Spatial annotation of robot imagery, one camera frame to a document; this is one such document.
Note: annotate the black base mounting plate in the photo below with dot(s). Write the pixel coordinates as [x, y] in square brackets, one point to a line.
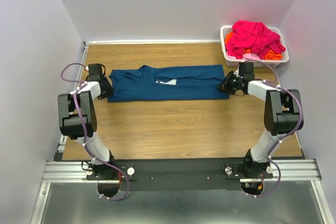
[187, 174]

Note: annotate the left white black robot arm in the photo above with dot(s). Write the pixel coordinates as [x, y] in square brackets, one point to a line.
[78, 120]

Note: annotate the aluminium frame rail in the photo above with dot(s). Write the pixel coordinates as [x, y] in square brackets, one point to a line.
[77, 172]

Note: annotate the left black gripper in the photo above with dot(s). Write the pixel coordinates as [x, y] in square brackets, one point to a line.
[111, 89]

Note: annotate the white plastic laundry basket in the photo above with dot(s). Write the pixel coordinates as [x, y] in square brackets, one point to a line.
[224, 30]

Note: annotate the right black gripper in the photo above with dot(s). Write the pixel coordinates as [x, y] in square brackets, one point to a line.
[224, 86]

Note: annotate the pink t-shirt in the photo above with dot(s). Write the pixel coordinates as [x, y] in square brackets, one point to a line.
[256, 36]

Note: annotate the light pink garment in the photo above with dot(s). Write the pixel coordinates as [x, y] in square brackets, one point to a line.
[251, 56]

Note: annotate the blue t-shirt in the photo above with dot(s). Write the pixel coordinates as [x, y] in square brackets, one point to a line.
[170, 83]

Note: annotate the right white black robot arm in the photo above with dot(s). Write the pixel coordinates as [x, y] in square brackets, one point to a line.
[283, 117]

